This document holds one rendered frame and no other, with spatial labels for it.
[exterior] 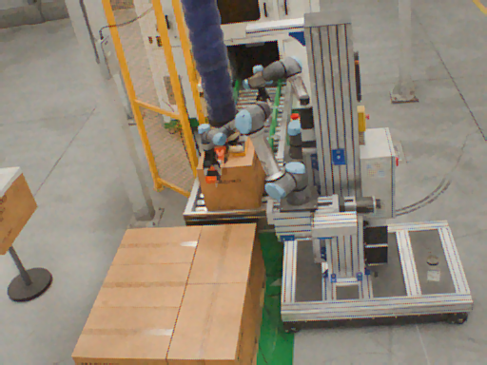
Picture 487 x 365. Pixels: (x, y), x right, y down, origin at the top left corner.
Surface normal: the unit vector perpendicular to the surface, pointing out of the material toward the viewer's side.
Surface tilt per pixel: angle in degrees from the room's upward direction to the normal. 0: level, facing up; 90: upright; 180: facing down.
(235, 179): 90
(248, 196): 90
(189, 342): 0
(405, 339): 0
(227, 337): 0
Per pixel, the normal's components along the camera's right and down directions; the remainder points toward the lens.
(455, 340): -0.15, -0.82
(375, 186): -0.09, 0.57
